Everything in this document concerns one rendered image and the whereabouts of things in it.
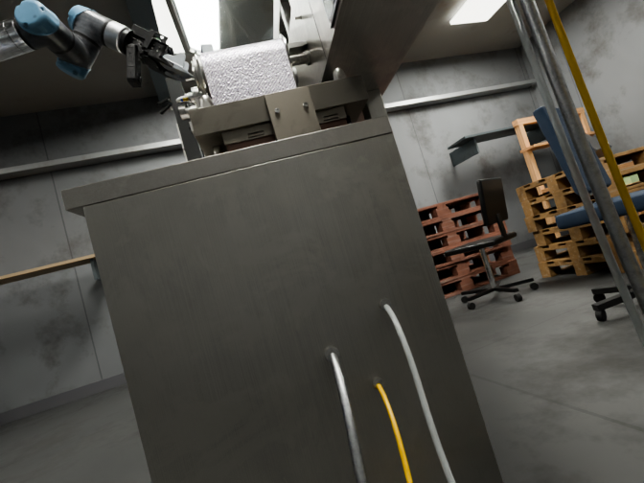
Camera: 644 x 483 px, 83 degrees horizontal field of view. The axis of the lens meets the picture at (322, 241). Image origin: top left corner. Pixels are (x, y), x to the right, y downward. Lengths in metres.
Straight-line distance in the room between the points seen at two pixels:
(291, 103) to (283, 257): 0.34
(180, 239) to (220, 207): 0.10
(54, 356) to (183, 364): 4.37
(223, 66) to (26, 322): 4.38
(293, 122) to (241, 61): 0.37
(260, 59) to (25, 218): 4.41
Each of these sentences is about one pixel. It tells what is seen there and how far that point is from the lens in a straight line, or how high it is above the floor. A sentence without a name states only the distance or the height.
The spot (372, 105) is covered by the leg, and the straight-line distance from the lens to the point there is 1.29.
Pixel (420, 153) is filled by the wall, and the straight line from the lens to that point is 5.88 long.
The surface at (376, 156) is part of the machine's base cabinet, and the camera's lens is 0.80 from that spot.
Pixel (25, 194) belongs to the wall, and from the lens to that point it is 5.35.
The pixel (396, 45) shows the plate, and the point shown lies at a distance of 1.13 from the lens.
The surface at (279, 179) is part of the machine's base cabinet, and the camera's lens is 0.75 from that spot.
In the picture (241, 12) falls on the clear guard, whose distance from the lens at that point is 1.87.
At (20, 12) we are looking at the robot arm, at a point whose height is 1.40.
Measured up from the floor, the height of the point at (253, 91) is 1.15.
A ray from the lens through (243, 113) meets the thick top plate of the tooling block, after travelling 0.87.
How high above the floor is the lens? 0.63
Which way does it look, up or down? 4 degrees up
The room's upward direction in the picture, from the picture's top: 16 degrees counter-clockwise
